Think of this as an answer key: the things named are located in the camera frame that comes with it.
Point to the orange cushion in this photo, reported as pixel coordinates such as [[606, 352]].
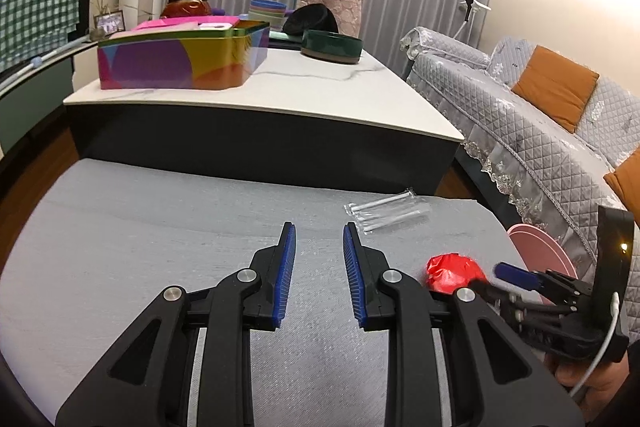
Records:
[[625, 187], [555, 87]]

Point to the green checked cloth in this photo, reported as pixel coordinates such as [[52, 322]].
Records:
[[40, 2]]

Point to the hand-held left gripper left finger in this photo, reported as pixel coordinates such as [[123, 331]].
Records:
[[284, 279]]

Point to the small photo frame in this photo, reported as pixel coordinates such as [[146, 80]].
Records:
[[109, 23]]

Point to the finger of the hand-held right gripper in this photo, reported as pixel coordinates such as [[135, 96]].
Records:
[[487, 289], [515, 274]]

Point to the grey quilted sofa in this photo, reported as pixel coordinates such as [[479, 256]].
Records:
[[510, 132]]

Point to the colourful tin box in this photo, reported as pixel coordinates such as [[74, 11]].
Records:
[[175, 62]]

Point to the green television stand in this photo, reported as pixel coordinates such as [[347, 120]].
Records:
[[35, 107]]

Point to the white coffee table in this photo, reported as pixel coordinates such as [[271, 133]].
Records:
[[300, 102]]

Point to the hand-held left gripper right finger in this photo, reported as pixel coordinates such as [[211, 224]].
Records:
[[352, 279]]

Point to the pink lace basket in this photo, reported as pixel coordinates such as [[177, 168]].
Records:
[[345, 9]]

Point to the dark green bowl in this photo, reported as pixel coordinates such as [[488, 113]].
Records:
[[330, 47]]

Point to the pink plastic basin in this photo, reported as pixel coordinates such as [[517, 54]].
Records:
[[540, 252]]

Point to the light green cloth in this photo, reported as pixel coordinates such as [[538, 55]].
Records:
[[285, 38]]

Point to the person's right hand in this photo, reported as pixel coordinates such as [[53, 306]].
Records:
[[600, 382]]

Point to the stack of pastel bowls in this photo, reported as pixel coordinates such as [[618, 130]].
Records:
[[267, 9]]

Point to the reddish brown teapot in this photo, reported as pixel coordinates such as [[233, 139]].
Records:
[[185, 7]]

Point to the clear plastic tube packet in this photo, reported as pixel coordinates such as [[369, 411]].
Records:
[[387, 209]]

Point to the pink paper box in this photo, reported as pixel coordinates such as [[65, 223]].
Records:
[[165, 25]]

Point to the white card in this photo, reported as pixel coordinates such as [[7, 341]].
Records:
[[217, 26]]

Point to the red plastic bag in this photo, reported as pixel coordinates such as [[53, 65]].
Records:
[[452, 272]]

